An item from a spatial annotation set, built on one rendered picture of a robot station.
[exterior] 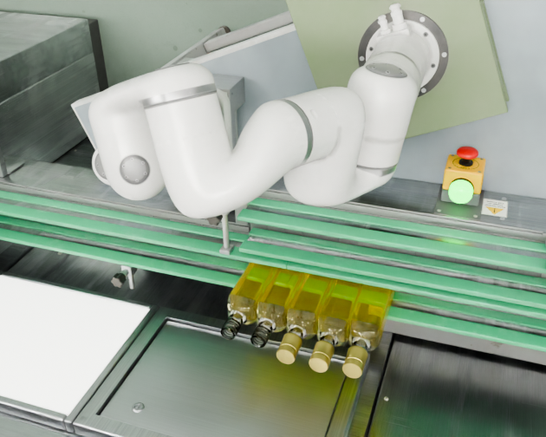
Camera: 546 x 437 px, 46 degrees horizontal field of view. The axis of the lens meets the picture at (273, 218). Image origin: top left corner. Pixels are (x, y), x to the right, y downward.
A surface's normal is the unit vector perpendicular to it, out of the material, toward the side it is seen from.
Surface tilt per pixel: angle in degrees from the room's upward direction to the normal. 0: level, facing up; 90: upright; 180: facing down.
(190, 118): 40
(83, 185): 90
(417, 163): 0
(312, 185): 5
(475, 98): 4
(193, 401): 90
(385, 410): 90
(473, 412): 89
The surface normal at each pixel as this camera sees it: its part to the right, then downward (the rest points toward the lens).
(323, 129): 0.71, 0.07
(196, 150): 0.21, 0.13
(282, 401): -0.03, -0.85
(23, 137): 0.94, 0.16
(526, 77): -0.33, 0.51
